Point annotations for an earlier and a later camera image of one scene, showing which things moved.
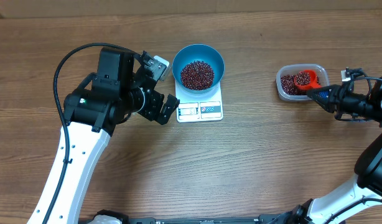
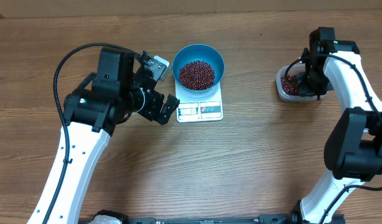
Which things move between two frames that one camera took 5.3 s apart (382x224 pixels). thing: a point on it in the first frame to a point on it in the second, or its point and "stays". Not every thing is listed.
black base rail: x=293 y=216 stays
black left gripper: x=151 y=112 stays
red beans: x=199 y=76 stays
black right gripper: x=335 y=91 to x=306 y=91
